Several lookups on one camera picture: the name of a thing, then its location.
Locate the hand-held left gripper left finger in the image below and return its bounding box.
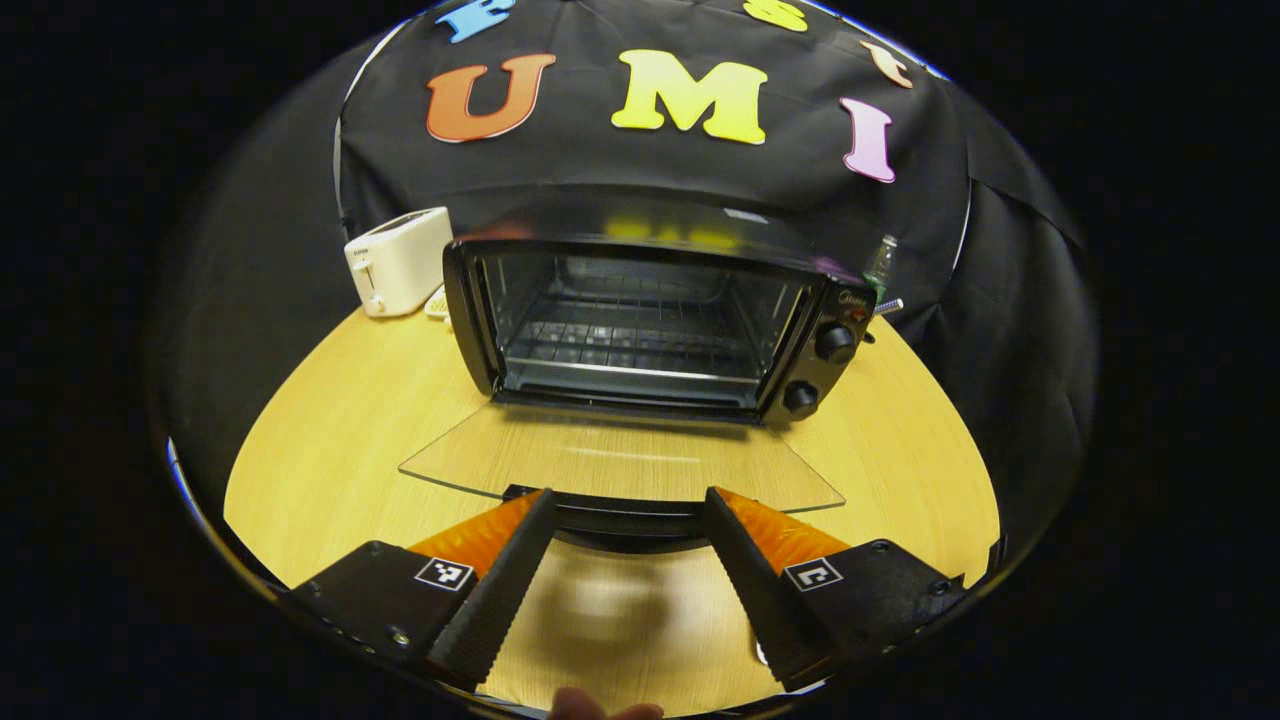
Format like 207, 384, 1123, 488
285, 487, 558, 693

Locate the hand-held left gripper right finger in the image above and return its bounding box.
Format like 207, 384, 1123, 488
701, 486, 968, 694

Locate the black electric oven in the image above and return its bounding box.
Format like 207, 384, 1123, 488
398, 195, 881, 553

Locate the white toaster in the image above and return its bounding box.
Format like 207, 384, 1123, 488
345, 207, 453, 318

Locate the green plastic bottle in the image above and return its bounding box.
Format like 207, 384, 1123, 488
865, 235, 898, 301

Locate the black backdrop cloth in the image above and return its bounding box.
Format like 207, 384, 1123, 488
150, 0, 1101, 561

